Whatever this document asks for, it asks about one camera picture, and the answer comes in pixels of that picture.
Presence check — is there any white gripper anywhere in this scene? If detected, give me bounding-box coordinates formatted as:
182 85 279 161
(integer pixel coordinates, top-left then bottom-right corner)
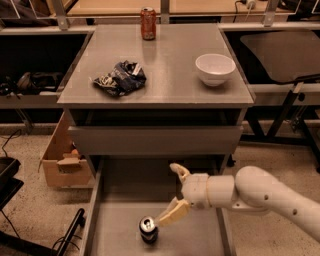
155 163 210 227

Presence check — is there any blue pepsi can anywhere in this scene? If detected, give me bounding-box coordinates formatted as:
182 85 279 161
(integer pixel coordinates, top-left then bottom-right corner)
139 216 158 244

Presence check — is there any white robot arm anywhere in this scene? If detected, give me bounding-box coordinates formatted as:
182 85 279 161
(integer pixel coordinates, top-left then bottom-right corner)
155 163 320 241

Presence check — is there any open grey middle drawer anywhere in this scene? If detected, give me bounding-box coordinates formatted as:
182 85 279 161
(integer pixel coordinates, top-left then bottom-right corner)
79 158 236 256

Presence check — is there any closed grey top drawer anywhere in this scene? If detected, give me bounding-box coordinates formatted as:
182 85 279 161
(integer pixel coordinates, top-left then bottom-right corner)
68 126 243 156

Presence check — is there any grey drawer cabinet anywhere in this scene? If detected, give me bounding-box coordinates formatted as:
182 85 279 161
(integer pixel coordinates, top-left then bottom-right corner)
56 22 256 256

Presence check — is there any orange soda can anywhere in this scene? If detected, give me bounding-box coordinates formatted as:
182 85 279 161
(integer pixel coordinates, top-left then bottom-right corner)
140 7 156 40

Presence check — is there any cardboard box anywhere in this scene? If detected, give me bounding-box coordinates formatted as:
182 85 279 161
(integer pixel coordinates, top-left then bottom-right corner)
41 113 95 188

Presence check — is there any crumpled dark chip bag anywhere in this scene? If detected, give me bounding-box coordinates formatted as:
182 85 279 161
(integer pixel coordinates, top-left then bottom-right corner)
93 60 147 97

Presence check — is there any white bowl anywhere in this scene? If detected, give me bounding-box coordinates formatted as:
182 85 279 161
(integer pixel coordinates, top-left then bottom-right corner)
195 54 236 87

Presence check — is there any dark office chair seat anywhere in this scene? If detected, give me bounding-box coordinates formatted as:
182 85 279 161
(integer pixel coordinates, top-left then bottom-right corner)
240 30 320 84

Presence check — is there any black headset on shelf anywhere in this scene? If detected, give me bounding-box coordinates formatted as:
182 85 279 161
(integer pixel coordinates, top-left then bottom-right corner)
0 72 64 96

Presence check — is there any black chair base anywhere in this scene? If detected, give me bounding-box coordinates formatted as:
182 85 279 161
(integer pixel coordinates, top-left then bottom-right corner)
0 157 85 256

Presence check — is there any black cable on floor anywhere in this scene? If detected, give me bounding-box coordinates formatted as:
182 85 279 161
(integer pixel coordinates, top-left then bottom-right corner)
0 129 24 158

